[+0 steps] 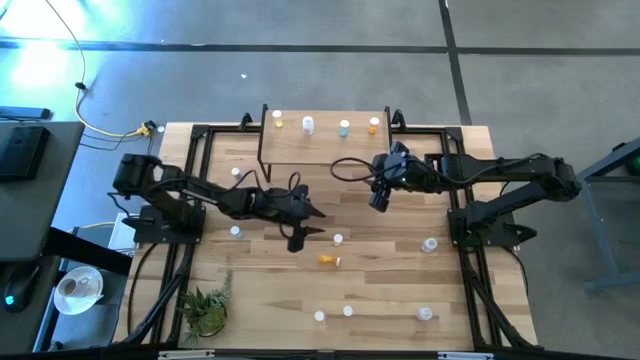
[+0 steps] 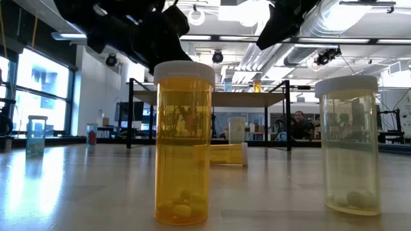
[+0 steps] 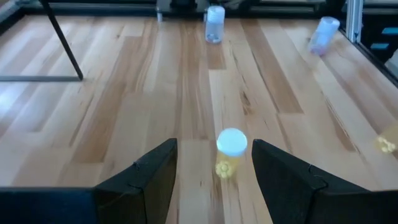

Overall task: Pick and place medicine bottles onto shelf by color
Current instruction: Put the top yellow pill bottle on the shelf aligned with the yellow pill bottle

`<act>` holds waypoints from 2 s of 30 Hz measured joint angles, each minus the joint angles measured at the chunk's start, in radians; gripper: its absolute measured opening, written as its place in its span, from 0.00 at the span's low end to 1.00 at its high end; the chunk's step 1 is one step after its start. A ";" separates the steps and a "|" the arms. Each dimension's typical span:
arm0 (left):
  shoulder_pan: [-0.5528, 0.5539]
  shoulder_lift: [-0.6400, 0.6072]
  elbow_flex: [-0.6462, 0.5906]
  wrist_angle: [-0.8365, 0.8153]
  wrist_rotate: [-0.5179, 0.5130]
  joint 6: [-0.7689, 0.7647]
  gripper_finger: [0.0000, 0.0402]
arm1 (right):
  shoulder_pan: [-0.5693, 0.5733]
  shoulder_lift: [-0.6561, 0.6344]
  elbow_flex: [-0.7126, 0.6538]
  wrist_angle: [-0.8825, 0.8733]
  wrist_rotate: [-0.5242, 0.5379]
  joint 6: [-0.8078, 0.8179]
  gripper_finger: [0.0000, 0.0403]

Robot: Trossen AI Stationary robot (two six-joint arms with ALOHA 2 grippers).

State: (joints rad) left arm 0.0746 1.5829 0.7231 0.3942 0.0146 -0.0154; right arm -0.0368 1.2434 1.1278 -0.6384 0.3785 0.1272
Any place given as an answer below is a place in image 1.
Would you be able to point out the white cup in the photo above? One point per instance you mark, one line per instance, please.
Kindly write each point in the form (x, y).
(67, 286)

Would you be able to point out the black aluminium rig frame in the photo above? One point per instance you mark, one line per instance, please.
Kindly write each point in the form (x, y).
(230, 131)

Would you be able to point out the black rectangular device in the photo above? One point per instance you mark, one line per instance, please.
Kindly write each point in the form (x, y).
(22, 152)

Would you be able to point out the black diagonal bar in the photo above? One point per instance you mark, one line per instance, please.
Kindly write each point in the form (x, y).
(85, 250)

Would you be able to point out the black clamp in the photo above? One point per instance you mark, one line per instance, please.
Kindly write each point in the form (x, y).
(398, 120)
(246, 121)

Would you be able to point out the grey metal stand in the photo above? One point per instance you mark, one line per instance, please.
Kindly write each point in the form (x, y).
(597, 230)

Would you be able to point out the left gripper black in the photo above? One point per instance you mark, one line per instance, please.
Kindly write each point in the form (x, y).
(295, 210)

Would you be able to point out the white box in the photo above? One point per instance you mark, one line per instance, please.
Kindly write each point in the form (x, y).
(120, 234)

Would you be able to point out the clear pill bottle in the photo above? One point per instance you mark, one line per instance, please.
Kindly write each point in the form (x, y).
(308, 125)
(424, 314)
(429, 245)

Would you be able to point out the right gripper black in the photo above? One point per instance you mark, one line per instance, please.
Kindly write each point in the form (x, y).
(395, 172)

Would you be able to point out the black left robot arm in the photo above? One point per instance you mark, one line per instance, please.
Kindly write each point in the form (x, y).
(200, 192)

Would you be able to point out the grey low side table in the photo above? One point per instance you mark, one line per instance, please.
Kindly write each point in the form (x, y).
(100, 330)

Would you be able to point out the dark flat device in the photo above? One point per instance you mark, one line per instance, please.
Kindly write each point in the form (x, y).
(25, 113)

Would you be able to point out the wooden shelf black metal frame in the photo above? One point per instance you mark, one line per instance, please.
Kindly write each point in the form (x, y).
(325, 150)

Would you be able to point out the pale yellow pill bottle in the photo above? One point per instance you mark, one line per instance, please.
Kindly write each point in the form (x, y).
(348, 311)
(338, 239)
(277, 118)

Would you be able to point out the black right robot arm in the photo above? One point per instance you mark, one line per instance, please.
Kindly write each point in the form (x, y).
(500, 170)

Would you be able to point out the silver metal bracket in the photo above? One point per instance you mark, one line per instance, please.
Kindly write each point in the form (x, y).
(185, 355)
(465, 356)

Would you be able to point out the grey side desk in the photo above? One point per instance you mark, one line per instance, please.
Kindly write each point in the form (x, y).
(50, 210)

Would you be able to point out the green succulent in dark pot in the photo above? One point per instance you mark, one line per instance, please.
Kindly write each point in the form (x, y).
(205, 310)

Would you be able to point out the black computer mouse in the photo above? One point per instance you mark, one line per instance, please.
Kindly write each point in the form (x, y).
(20, 290)

